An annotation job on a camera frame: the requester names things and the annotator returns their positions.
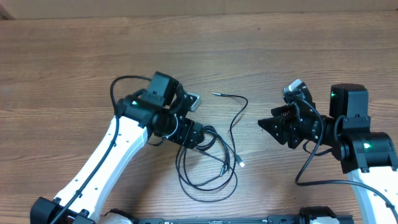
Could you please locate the black cable bundle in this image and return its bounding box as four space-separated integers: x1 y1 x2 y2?
174 124 239 203

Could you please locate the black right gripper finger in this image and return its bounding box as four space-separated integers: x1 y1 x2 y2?
271 103 299 117
257 115 294 145

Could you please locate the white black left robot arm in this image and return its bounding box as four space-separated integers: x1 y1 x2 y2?
30 72 204 223

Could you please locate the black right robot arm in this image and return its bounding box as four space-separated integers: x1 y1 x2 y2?
257 80 397 223

